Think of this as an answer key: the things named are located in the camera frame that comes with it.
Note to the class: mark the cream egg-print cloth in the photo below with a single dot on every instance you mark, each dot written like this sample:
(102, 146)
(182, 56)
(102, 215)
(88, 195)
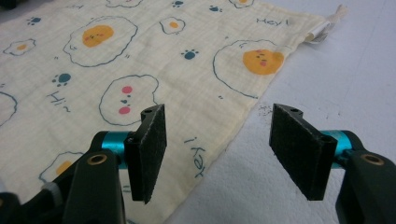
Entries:
(186, 77)

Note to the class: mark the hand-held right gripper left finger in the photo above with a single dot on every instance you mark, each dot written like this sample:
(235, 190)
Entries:
(146, 155)

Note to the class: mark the white grid mat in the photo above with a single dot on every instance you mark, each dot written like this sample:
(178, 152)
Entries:
(342, 93)

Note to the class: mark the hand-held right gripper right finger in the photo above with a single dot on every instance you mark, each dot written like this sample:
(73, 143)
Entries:
(302, 152)

